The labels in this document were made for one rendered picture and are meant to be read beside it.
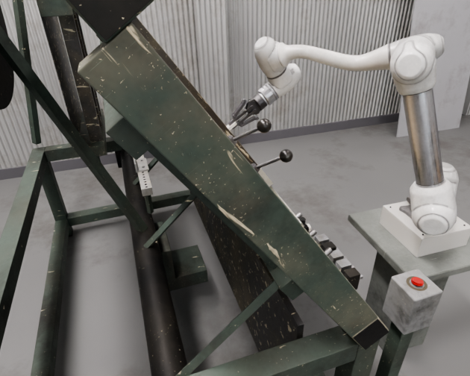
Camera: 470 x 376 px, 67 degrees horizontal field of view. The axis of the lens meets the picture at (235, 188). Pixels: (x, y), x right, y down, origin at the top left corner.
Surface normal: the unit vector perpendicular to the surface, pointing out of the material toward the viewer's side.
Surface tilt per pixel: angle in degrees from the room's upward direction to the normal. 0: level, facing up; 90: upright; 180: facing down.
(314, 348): 0
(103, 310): 0
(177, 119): 90
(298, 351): 0
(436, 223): 96
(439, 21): 83
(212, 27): 90
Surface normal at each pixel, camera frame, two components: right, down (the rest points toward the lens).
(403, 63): -0.47, 0.38
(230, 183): 0.32, 0.48
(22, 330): -0.03, -0.85
